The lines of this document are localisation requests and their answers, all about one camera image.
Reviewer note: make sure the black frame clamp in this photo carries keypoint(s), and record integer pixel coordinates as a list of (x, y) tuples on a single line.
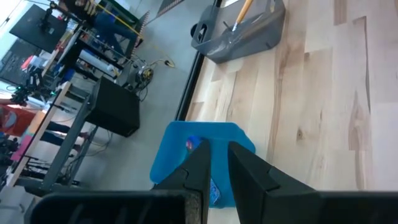
[(193, 30)]

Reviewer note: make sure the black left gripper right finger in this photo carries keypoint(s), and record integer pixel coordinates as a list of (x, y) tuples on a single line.
[(252, 186)]

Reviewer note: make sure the black aluminium table frame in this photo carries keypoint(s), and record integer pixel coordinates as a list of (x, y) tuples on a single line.
[(188, 90)]

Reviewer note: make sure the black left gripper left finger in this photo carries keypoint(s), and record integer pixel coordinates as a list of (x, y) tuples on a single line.
[(199, 174)]

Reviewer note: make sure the grey plastic bin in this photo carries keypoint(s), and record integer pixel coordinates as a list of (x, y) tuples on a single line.
[(248, 43)]

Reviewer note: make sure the white roll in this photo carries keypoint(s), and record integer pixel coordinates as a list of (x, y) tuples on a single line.
[(96, 60)]

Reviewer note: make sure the narrow black striped floor mat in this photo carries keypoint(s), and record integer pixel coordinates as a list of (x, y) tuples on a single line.
[(143, 20)]

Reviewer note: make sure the black-legged wooden desk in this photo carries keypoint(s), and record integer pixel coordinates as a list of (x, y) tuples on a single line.
[(71, 53)]

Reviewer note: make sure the wide black striped floor mat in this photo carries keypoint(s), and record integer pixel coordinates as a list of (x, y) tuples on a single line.
[(169, 3)]

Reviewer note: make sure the blue plastic bin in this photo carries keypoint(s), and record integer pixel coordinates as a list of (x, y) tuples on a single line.
[(224, 133)]

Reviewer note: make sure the black monitor on stand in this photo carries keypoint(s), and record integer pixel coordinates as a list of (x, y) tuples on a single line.
[(34, 28)]

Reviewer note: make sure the large black computer tower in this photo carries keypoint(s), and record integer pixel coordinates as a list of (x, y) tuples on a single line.
[(115, 109)]

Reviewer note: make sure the green cabinet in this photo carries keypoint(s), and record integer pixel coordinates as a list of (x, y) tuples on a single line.
[(124, 7)]

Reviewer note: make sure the grey-legged wooden desk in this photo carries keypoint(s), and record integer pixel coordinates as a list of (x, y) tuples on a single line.
[(66, 140)]

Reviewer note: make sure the iridescent rainbow spoon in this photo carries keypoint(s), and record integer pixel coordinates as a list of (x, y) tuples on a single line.
[(192, 143)]

